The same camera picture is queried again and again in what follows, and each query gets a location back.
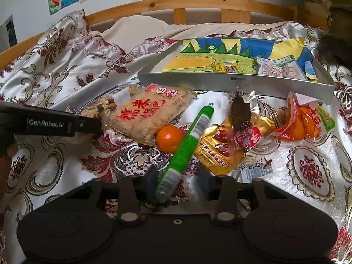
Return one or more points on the person's left hand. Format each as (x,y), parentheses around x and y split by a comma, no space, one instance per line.
(8,167)

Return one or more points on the dark blue wall poster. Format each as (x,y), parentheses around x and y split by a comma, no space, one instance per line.
(9,33)

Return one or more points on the rice cracker packet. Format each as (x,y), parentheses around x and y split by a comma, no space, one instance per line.
(143,112)

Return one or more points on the orange snack packet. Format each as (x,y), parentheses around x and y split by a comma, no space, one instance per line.
(297,123)

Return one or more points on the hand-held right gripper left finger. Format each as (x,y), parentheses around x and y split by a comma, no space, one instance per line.
(151,182)

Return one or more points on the yellow snack packet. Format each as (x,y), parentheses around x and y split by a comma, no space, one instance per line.
(227,67)

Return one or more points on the colourful drawing tray liner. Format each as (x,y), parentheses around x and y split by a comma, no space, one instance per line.
(198,60)

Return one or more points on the small white barcode packet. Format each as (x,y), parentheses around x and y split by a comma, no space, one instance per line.
(258,168)

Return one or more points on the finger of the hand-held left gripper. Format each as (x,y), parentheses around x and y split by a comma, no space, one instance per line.
(88,126)

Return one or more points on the wooden bed frame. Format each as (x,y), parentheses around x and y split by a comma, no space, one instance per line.
(192,4)

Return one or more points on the mixed nut packet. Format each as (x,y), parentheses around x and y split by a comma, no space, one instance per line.
(100,105)

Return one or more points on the floral printed blanket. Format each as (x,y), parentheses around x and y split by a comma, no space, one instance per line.
(55,68)

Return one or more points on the mandarin orange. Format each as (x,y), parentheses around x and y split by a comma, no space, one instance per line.
(169,139)

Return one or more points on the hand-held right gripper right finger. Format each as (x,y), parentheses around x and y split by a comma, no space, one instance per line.
(203,180)

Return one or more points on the olive brown garment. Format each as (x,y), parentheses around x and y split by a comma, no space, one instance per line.
(339,44)

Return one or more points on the cream bed sheet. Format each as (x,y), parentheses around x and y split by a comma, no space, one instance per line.
(143,30)

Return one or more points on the gold date packet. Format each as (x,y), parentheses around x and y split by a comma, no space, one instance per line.
(211,150)

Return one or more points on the dark snack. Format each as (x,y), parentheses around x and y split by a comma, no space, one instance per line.
(240,112)

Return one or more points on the grey metal tray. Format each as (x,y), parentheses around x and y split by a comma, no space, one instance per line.
(209,82)

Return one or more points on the green sausage stick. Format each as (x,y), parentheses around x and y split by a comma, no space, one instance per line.
(189,140)

